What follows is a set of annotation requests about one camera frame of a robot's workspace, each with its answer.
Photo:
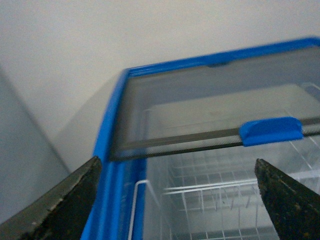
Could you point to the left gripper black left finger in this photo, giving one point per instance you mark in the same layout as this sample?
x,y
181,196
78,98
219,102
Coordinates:
x,y
62,212

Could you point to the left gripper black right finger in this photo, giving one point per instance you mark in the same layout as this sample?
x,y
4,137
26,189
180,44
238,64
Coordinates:
x,y
293,208

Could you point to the glass sliding lid blue handle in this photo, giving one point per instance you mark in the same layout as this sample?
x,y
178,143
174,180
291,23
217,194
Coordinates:
x,y
230,102

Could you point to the white chest freezer blue rim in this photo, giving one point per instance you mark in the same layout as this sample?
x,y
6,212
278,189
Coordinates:
x,y
111,213

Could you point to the white wire freezer basket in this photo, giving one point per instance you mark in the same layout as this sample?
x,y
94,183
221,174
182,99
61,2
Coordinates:
x,y
213,194

